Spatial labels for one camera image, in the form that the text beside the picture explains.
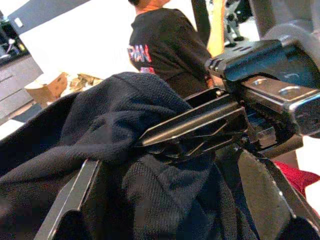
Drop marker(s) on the brown cardboard box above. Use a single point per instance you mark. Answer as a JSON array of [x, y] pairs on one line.
[[55, 87]]

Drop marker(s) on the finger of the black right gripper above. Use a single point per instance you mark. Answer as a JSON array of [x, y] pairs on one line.
[[200, 147], [200, 117]]

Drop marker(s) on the red garment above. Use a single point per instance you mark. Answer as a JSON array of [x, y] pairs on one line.
[[295, 175]]

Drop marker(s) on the person in black t-shirt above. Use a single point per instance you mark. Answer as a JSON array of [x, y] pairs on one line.
[[170, 50]]

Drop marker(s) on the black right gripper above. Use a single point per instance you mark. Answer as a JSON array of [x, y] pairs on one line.
[[270, 65]]

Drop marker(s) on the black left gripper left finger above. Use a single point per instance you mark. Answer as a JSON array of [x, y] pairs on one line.
[[75, 190]]

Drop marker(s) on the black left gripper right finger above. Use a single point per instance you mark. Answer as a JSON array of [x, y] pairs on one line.
[[270, 195]]

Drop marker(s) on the black shorts white printed waistband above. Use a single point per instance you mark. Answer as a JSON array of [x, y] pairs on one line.
[[112, 125]]

